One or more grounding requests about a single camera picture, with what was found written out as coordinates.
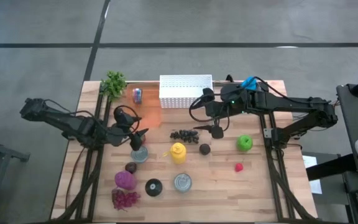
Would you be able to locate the green artificial plant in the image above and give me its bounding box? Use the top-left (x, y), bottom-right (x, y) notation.
top-left (99, 70), bottom-right (128, 101)

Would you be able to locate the blue plastic squeeze bottle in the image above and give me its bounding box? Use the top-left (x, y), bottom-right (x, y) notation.
top-left (241, 76), bottom-right (259, 91)

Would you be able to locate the small striped label can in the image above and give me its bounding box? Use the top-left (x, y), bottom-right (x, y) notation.
top-left (132, 87), bottom-right (144, 105)

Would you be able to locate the yellow plastic squeeze bottle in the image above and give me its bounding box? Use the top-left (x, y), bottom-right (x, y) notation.
top-left (163, 142), bottom-right (188, 166)

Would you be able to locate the clear bottle with black cap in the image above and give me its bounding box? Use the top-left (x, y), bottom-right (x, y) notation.
top-left (144, 178), bottom-right (164, 198)

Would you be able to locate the purple toy grape bunch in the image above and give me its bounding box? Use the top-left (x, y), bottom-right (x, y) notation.
top-left (111, 188), bottom-right (142, 212)

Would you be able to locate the dark brown toy fig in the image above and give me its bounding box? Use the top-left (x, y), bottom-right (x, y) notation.
top-left (124, 161), bottom-right (138, 175)

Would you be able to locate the black toy avocado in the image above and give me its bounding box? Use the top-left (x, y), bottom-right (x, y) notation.
top-left (198, 143), bottom-right (212, 156)

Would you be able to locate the teal yellow tuna can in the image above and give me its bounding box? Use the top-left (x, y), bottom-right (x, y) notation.
top-left (131, 145), bottom-right (149, 164)

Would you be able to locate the blue solid white tuna can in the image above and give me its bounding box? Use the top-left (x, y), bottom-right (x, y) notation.
top-left (173, 172), bottom-right (193, 193)

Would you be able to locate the white perforated metal basket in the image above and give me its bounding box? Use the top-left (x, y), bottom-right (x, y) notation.
top-left (158, 74), bottom-right (214, 110)

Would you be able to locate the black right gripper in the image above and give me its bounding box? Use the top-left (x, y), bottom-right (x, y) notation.
top-left (192, 88), bottom-right (231, 140)

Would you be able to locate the green toy apple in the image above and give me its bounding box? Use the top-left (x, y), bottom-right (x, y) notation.
top-left (236, 134), bottom-right (254, 153)

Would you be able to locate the small red toy cherry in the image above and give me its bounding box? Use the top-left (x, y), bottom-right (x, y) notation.
top-left (234, 158), bottom-right (245, 173)

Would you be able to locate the black aluminium table frame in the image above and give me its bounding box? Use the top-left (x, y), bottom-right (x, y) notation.
top-left (53, 83), bottom-right (113, 222)
top-left (256, 81), bottom-right (315, 222)

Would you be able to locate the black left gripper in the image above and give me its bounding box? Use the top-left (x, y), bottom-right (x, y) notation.
top-left (106, 106), bottom-right (150, 152)

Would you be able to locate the white paper sheet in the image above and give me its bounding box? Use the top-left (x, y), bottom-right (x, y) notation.
top-left (301, 154), bottom-right (323, 195)

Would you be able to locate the black toy grape bunch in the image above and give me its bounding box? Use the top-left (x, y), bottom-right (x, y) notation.
top-left (170, 129), bottom-right (200, 145)

